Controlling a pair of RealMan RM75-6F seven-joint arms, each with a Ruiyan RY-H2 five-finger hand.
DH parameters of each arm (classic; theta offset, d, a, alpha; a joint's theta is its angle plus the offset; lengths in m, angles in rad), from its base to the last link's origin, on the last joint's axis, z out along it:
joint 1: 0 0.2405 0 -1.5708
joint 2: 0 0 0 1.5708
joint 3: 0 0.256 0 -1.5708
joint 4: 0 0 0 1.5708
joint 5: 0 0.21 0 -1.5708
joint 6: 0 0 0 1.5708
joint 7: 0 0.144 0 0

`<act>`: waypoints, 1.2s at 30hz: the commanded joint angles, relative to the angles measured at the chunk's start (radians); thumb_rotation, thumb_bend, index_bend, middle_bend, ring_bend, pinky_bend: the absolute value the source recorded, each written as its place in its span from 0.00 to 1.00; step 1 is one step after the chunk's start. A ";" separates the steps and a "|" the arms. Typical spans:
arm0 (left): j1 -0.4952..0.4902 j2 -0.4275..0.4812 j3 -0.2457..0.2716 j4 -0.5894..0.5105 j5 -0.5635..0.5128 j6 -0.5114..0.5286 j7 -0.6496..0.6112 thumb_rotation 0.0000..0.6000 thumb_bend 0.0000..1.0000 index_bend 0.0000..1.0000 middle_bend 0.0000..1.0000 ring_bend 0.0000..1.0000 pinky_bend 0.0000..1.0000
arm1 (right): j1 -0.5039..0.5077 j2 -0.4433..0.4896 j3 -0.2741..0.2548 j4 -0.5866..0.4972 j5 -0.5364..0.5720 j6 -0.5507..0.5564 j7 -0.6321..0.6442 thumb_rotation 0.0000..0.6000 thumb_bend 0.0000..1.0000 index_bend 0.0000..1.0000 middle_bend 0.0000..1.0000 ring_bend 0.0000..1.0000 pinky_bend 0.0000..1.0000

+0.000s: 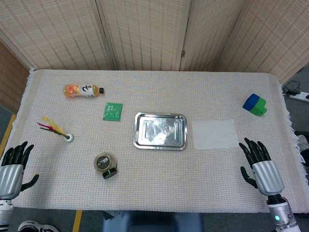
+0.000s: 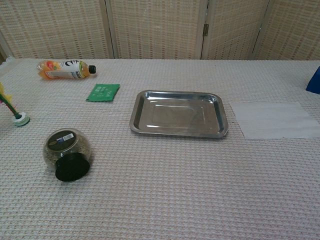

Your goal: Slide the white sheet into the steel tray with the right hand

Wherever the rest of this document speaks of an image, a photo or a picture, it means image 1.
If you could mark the blue and green block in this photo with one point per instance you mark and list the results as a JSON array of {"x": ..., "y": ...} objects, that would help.
[{"x": 254, "y": 104}]

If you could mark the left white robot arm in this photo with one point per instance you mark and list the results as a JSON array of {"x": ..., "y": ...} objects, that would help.
[{"x": 5, "y": 212}]

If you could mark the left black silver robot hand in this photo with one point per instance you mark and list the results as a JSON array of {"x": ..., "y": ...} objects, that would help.
[{"x": 10, "y": 176}]

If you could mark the green paper packet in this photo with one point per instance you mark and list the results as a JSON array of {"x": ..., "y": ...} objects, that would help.
[{"x": 112, "y": 111}]

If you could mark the silver metal tray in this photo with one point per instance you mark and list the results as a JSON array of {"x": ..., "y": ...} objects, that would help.
[{"x": 159, "y": 131}]

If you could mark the metal screen hinge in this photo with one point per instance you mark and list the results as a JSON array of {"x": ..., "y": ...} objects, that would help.
[{"x": 183, "y": 53}]

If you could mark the white sneaker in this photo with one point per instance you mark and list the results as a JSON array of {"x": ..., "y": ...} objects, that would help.
[
  {"x": 36, "y": 227},
  {"x": 303, "y": 141}
]

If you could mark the white woven tablecloth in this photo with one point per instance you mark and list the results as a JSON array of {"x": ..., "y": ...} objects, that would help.
[{"x": 154, "y": 188}]

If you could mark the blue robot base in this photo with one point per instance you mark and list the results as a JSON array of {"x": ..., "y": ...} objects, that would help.
[{"x": 154, "y": 222}]

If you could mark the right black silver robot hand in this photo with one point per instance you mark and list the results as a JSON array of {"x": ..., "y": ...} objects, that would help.
[{"x": 268, "y": 176}]

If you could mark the feather shuttlecock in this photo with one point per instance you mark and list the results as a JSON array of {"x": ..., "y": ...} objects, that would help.
[{"x": 56, "y": 129}]

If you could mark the white paper sheet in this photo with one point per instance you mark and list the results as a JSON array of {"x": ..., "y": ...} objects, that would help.
[{"x": 214, "y": 134}]

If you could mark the woven folding screen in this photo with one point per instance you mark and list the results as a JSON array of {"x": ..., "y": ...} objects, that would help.
[{"x": 144, "y": 33}]

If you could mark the glass jar black lid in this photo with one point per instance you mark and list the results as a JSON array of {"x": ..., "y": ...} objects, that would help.
[{"x": 103, "y": 163}]

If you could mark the white power strip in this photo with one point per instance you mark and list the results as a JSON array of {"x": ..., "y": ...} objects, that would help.
[{"x": 299, "y": 96}]

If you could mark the orange drink bottle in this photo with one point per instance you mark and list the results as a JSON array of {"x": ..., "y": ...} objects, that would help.
[{"x": 82, "y": 91}]

